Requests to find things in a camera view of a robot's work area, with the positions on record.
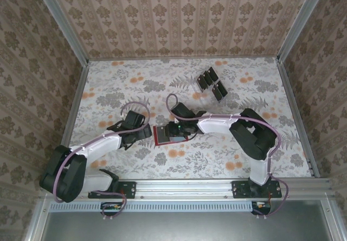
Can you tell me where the red card holder wallet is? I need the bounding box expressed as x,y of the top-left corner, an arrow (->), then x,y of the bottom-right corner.
152,124 -> 190,147

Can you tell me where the clear acrylic card rack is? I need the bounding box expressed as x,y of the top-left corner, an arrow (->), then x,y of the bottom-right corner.
192,66 -> 228,105

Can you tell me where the floral patterned table cover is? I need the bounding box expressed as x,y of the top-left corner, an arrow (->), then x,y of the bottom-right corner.
53,57 -> 318,181

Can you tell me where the grey metal sheet panel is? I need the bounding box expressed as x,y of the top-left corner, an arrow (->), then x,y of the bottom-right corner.
40,211 -> 335,241

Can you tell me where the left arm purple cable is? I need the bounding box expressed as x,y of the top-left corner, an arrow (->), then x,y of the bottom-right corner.
53,102 -> 151,221

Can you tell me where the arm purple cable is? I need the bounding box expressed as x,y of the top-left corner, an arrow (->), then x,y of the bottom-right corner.
53,102 -> 151,221
165,93 -> 288,220

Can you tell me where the aluminium mounting rail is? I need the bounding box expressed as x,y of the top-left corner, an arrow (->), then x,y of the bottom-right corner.
40,178 -> 334,200

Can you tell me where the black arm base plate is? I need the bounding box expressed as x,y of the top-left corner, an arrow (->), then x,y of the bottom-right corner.
232,180 -> 282,199
88,180 -> 137,200

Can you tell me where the aluminium table side rail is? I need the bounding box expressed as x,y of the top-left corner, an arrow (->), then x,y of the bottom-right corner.
60,60 -> 91,148
276,59 -> 320,179

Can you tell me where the white slotted cable duct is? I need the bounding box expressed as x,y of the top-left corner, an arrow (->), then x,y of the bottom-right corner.
50,200 -> 253,213

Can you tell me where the black cable connector box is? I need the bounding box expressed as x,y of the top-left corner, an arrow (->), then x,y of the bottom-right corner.
100,201 -> 126,217
250,200 -> 272,216

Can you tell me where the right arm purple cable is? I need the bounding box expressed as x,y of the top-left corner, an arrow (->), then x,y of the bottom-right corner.
165,93 -> 288,220

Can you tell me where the aluminium lower frame bar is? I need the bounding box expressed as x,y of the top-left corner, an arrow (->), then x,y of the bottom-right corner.
24,196 -> 52,241
319,196 -> 347,241

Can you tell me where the aluminium frame post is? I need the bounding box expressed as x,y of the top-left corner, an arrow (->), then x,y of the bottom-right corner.
30,0 -> 90,65
276,0 -> 331,64

